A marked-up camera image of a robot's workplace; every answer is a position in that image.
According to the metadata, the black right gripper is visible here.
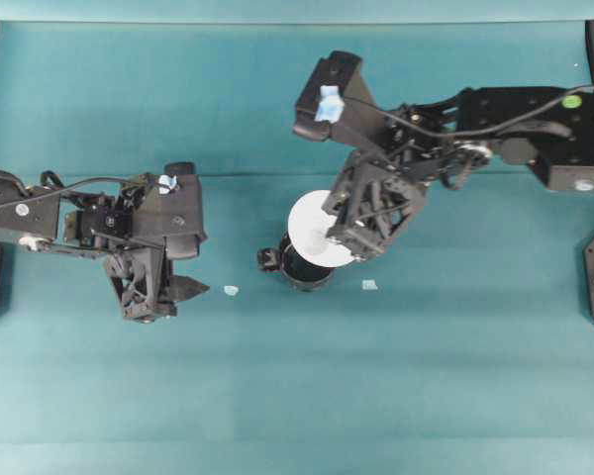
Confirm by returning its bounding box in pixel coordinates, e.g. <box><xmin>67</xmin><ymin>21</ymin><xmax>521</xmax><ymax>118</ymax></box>
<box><xmin>322</xmin><ymin>149</ymin><xmax>427</xmax><ymax>261</ymax></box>

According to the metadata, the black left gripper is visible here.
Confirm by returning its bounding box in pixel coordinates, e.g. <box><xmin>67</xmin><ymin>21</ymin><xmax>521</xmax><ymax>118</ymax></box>
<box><xmin>103</xmin><ymin>247</ymin><xmax>210</xmax><ymax>324</ymax></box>

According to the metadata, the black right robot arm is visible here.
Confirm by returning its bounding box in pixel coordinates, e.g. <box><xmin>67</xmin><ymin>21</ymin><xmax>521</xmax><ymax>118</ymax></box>
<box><xmin>323</xmin><ymin>86</ymin><xmax>594</xmax><ymax>261</ymax></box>

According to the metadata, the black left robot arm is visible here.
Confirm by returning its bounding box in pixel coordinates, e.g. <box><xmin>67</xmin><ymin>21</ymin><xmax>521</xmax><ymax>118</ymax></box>
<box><xmin>0</xmin><ymin>162</ymin><xmax>209</xmax><ymax>324</ymax></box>

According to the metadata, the black cylindrical cup holder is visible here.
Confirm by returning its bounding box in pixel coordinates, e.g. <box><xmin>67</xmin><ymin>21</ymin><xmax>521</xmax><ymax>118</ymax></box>
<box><xmin>256</xmin><ymin>234</ymin><xmax>335</xmax><ymax>292</ymax></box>

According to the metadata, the blue tape scrap left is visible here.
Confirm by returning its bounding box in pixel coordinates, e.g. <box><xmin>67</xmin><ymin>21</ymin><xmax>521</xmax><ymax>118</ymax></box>
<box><xmin>223</xmin><ymin>285</ymin><xmax>240</xmax><ymax>297</ymax></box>

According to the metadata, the blue tape scrap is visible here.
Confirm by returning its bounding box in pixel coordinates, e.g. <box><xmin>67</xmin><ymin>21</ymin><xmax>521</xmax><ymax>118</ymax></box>
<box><xmin>361</xmin><ymin>279</ymin><xmax>378</xmax><ymax>291</ymax></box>
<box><xmin>223</xmin><ymin>285</ymin><xmax>240</xmax><ymax>297</ymax></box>

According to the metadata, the blue tape scrap right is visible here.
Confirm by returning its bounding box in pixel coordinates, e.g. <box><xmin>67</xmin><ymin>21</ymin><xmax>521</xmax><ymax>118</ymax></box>
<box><xmin>361</xmin><ymin>279</ymin><xmax>378</xmax><ymax>291</ymax></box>

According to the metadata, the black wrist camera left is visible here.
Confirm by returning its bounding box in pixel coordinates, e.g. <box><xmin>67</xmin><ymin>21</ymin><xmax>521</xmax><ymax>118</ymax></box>
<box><xmin>130</xmin><ymin>162</ymin><xmax>207</xmax><ymax>260</ymax></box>

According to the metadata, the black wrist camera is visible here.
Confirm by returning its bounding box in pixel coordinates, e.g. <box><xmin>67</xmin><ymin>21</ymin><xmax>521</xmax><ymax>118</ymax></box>
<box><xmin>130</xmin><ymin>162</ymin><xmax>207</xmax><ymax>260</ymax></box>
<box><xmin>292</xmin><ymin>50</ymin><xmax>389</xmax><ymax>151</ymax></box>

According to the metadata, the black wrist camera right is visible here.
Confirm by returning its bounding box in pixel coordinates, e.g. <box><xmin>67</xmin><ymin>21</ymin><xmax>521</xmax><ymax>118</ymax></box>
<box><xmin>292</xmin><ymin>50</ymin><xmax>389</xmax><ymax>151</ymax></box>

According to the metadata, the black camera cable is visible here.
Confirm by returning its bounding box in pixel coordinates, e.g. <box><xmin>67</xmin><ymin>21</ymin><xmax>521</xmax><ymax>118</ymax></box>
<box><xmin>341</xmin><ymin>84</ymin><xmax>594</xmax><ymax>138</ymax></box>

